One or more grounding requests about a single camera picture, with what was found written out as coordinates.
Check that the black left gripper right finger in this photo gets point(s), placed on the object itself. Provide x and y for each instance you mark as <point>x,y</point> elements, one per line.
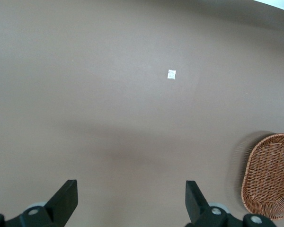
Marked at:
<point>198,208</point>

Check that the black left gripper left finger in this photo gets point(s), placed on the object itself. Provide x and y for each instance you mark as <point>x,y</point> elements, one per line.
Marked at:
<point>59,205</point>

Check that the brown wicker basket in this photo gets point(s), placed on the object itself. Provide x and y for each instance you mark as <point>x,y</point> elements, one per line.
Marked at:
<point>269,177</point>

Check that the brown table cloth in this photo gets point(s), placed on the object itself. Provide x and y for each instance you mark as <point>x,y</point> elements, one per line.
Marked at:
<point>109,94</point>

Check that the small white patch on cloth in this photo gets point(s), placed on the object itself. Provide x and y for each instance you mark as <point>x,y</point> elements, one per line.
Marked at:
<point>171,74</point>

